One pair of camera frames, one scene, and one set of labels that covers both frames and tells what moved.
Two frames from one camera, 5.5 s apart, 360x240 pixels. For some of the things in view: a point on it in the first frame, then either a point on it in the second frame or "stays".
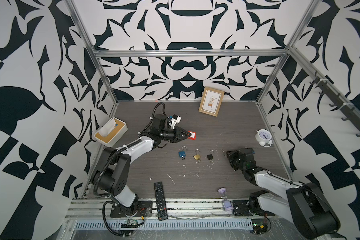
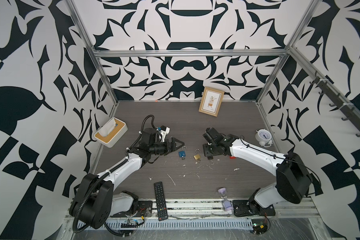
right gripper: [235, 153] to [205, 150]
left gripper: [178, 135] to [173, 147]
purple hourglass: [228, 206] stays
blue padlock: [182, 153] stays
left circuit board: [130, 223] stays
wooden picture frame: [211, 101] stays
